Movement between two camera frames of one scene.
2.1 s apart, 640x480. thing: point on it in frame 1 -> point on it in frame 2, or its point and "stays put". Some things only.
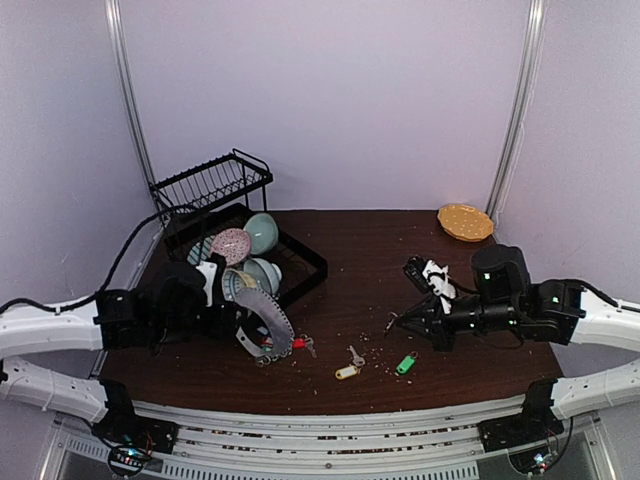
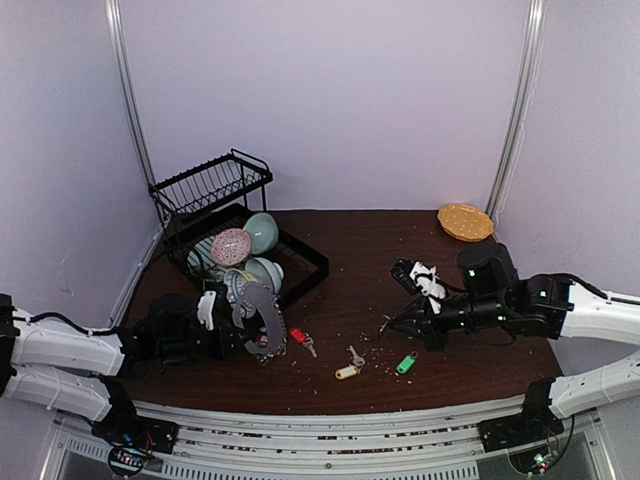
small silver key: [358, 360] stays put
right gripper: [439, 326] -> [430, 323]
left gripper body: [220, 328] -> [218, 351]
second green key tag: [407, 362] stays put
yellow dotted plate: [465, 223] stays put
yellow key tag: [345, 372] stays put
